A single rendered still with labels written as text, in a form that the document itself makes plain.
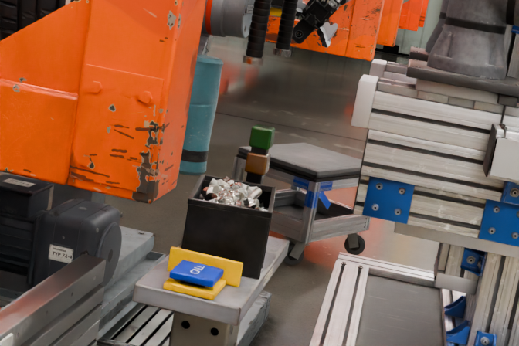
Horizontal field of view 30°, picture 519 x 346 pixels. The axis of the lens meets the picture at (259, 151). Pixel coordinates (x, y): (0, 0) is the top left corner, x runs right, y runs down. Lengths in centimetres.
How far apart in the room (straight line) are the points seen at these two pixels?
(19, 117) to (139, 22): 28
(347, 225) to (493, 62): 161
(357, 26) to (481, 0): 396
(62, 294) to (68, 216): 38
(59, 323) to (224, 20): 86
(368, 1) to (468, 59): 396
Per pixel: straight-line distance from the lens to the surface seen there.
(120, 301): 230
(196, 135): 212
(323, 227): 327
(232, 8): 218
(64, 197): 237
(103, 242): 198
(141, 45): 165
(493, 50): 188
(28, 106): 174
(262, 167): 182
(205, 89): 210
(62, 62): 173
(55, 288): 162
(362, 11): 580
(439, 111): 186
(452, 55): 186
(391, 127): 187
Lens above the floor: 95
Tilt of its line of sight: 11 degrees down
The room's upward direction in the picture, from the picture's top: 10 degrees clockwise
